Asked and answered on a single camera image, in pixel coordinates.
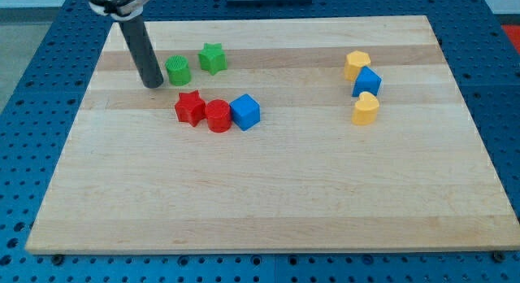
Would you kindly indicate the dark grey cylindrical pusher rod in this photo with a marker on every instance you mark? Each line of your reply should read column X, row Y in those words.
column 138, row 41

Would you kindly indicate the blue triangle block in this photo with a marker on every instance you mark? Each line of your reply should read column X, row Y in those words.
column 367, row 81

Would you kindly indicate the green cylinder block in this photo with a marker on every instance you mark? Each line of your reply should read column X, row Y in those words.
column 178, row 70

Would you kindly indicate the green star block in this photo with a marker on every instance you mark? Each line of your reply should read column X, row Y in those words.
column 212, row 58

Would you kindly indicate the red star block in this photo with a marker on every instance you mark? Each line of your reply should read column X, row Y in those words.
column 190, row 108

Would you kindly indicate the red cylinder block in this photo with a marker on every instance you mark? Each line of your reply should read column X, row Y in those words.
column 218, row 115

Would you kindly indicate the blue cube block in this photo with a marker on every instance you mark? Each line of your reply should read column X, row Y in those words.
column 245, row 112

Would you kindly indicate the yellow hexagon block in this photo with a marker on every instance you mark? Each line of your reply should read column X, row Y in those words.
column 354, row 62

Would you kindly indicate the light wooden board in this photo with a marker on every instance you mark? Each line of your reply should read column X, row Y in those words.
column 132, row 179

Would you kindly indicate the yellow heart block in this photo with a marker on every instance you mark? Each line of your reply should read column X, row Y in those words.
column 365, row 109

